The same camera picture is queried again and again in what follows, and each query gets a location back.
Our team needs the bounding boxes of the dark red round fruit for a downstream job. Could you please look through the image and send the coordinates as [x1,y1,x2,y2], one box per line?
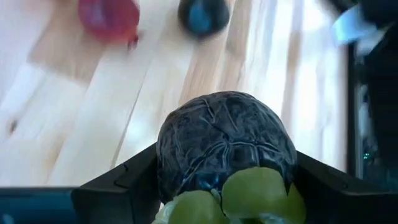
[77,0,141,44]

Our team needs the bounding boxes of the black round fruit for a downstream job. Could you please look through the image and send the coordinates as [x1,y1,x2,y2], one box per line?
[177,0,231,39]

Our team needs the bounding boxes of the black aluminium table frame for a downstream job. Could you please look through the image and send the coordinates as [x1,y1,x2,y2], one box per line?
[345,43,364,183]

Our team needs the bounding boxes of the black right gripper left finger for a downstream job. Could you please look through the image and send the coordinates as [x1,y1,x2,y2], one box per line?
[0,142,162,224]

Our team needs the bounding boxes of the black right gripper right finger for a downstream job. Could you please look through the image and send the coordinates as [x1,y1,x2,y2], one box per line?
[293,151,398,224]

